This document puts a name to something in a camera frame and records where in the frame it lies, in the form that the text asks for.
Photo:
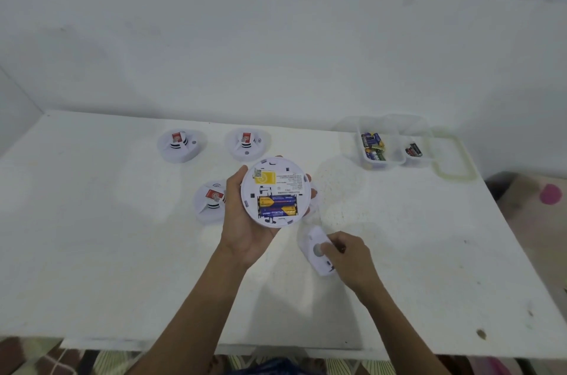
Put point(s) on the person's right hand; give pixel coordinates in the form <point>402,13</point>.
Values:
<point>354,264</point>

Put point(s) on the person's left hand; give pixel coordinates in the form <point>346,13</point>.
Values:
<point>239,233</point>

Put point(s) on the blue and yellow battery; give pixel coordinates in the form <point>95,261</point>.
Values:
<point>277,201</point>
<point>277,211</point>

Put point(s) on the white battery cover plate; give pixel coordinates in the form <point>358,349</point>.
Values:
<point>312,237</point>

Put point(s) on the pile of assorted batteries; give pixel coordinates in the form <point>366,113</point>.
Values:
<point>374,146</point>

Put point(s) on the black battery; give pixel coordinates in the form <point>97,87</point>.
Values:
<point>416,149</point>

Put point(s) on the clear lid with green rim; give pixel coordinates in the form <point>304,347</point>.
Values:
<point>471,166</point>

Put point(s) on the person's right forearm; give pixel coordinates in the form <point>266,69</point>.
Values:
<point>403,339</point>

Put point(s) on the person's left forearm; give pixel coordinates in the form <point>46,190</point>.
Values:
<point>186,326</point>

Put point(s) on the person's blue clothing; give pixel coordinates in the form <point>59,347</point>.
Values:
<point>270,368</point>

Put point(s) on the cream fabric with pink dots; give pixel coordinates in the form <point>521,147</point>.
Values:
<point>536,233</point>

